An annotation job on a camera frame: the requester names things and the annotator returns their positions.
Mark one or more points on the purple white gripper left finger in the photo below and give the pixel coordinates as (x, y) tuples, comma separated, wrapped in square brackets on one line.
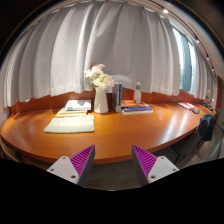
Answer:
[(76, 168)]

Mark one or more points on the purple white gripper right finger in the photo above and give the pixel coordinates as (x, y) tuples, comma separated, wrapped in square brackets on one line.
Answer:
[(149, 167)]

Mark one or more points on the light green folded towel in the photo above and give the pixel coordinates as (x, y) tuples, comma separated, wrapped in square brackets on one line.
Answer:
[(77, 124)]

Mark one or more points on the chair with dark jacket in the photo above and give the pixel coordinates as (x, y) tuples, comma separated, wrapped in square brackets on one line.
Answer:
[(204, 132)]

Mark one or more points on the yellow flat book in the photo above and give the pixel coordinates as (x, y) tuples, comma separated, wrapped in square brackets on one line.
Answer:
[(70, 113)]

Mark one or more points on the stack of colourful books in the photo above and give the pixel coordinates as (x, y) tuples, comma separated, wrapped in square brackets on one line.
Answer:
[(129, 107)]

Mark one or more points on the white open book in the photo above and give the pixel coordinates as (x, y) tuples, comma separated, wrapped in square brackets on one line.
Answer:
[(78, 105)]

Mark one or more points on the white ceramic vase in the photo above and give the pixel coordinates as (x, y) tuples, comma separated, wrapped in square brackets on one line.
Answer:
[(100, 102)]

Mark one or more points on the clear plastic water bottle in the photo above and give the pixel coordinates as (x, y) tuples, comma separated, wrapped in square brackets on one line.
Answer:
[(137, 93)]

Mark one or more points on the upright blue grey books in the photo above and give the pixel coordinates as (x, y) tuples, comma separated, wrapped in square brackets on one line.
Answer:
[(117, 97)]

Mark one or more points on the white flower bouquet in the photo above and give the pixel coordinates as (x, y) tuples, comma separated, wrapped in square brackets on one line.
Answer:
[(96, 78)]

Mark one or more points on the white long curtain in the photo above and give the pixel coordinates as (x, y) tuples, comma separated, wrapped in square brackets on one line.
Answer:
[(135, 44)]

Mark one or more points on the window with frame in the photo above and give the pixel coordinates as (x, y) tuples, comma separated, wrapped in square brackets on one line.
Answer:
[(187, 61)]

